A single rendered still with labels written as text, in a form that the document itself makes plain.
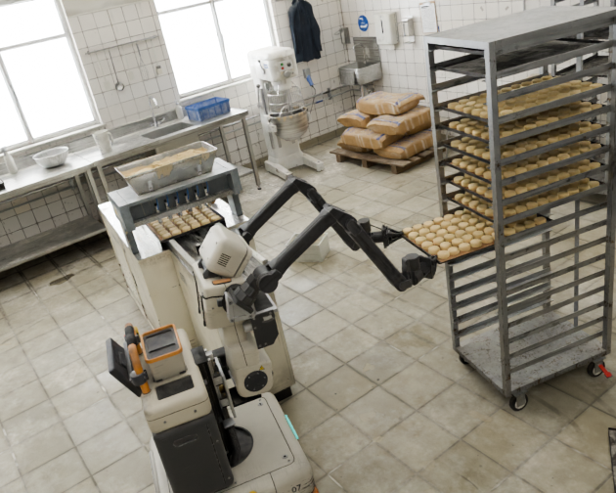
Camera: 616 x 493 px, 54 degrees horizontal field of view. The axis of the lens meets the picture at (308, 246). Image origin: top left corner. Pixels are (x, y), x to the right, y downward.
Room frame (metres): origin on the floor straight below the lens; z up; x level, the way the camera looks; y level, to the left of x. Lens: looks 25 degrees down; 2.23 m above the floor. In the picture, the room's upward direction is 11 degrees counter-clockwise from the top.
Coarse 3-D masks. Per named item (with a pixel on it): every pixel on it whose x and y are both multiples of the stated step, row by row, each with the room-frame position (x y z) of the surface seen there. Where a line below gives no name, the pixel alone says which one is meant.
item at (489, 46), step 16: (496, 80) 2.31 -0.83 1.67; (496, 96) 2.31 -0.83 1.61; (496, 112) 2.31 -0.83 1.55; (496, 128) 2.31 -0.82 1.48; (496, 144) 2.30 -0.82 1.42; (496, 160) 2.30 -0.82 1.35; (496, 176) 2.30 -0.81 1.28; (496, 192) 2.30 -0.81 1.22; (496, 208) 2.31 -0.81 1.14; (496, 224) 2.31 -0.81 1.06; (496, 240) 2.32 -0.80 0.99; (496, 256) 2.32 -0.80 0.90
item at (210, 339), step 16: (176, 256) 3.16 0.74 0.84; (192, 256) 3.11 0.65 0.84; (192, 272) 2.91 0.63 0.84; (192, 288) 2.97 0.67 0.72; (192, 304) 3.11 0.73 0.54; (192, 320) 3.25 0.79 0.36; (208, 336) 2.93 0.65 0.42; (272, 352) 2.75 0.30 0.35; (272, 368) 2.74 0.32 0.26; (288, 368) 2.78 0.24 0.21; (288, 384) 2.77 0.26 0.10
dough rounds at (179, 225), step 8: (208, 208) 3.60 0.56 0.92; (176, 216) 3.58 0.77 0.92; (184, 216) 3.55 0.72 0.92; (192, 216) 3.58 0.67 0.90; (200, 216) 3.50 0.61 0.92; (208, 216) 3.47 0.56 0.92; (216, 216) 3.44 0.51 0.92; (152, 224) 3.55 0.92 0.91; (168, 224) 3.47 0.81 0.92; (176, 224) 3.50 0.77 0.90; (184, 224) 3.42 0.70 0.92; (192, 224) 3.39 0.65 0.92; (200, 224) 3.41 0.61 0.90; (160, 232) 3.37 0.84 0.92; (168, 232) 3.39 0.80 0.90; (176, 232) 3.32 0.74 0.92; (160, 240) 3.30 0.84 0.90
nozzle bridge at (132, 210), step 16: (208, 176) 3.43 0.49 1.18; (224, 176) 3.55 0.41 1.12; (112, 192) 3.51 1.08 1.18; (128, 192) 3.44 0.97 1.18; (160, 192) 3.32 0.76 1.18; (192, 192) 3.46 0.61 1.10; (208, 192) 3.50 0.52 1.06; (224, 192) 3.49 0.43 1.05; (240, 192) 3.49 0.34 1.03; (128, 208) 3.23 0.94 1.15; (144, 208) 3.34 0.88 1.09; (160, 208) 3.38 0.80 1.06; (176, 208) 3.36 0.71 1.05; (240, 208) 3.59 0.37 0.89; (128, 224) 3.22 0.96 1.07; (144, 224) 3.28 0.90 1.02; (128, 240) 3.31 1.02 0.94
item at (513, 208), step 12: (588, 180) 2.58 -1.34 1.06; (552, 192) 2.53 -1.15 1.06; (564, 192) 2.50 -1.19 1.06; (576, 192) 2.48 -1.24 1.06; (468, 204) 2.61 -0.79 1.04; (480, 204) 2.54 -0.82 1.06; (516, 204) 2.47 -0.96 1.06; (528, 204) 2.44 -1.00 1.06; (540, 204) 2.45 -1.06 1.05; (492, 216) 2.44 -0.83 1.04; (504, 216) 2.38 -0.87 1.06
